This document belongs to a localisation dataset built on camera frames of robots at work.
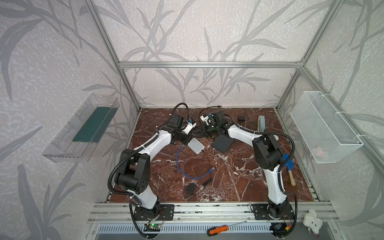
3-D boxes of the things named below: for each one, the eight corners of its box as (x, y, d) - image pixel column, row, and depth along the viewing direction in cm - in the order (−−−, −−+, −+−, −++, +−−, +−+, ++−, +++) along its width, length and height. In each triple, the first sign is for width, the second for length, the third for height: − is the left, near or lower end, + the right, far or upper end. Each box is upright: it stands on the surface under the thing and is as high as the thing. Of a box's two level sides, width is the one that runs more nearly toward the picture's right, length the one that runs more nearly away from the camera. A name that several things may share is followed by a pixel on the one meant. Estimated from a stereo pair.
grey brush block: (257, 132, 108) (260, 127, 104) (258, 118, 117) (260, 113, 112) (262, 133, 108) (265, 128, 103) (262, 119, 116) (265, 114, 112)
